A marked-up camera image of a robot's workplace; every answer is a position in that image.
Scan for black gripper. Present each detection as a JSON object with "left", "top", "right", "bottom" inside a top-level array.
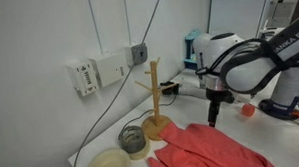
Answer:
[{"left": 205, "top": 87, "right": 237, "bottom": 129}]

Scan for red sweatshirt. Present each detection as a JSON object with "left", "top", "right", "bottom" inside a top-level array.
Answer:
[{"left": 145, "top": 118, "right": 276, "bottom": 167}]

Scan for orange ball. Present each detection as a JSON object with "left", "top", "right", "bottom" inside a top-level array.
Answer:
[{"left": 240, "top": 103, "right": 257, "bottom": 118}]

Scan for black plug adapter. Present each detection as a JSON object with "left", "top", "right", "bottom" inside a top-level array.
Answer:
[{"left": 159, "top": 80, "right": 181, "bottom": 96}]

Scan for wooden mug tree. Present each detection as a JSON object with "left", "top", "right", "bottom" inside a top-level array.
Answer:
[{"left": 133, "top": 56, "right": 175, "bottom": 142}]

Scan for cream tape roll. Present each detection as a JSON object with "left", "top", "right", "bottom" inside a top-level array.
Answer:
[{"left": 127, "top": 136, "right": 152, "bottom": 161}]

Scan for grey tape roll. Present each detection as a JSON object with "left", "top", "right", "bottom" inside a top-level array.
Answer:
[{"left": 117, "top": 124, "right": 147, "bottom": 155}]

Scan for grey junction box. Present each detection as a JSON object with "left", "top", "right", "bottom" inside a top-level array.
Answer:
[{"left": 123, "top": 42, "right": 149, "bottom": 67}]

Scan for white background device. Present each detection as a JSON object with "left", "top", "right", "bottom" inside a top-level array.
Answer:
[{"left": 256, "top": 18, "right": 286, "bottom": 41}]

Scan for cream bowl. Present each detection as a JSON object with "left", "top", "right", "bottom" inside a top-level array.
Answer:
[{"left": 85, "top": 146, "right": 131, "bottom": 167}]

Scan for thin black table cable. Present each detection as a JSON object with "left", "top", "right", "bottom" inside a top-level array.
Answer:
[{"left": 120, "top": 92, "right": 179, "bottom": 128}]

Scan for grey hanging cable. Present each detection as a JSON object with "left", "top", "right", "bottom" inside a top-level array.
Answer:
[{"left": 67, "top": 0, "right": 170, "bottom": 167}]

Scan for white wall box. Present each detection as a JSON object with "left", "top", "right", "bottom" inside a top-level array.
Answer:
[{"left": 89, "top": 51, "right": 131, "bottom": 89}]

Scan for white wall conduit pipe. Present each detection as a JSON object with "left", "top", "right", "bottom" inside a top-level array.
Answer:
[
  {"left": 122, "top": 0, "right": 133, "bottom": 47},
  {"left": 86, "top": 0, "right": 105, "bottom": 57}
]

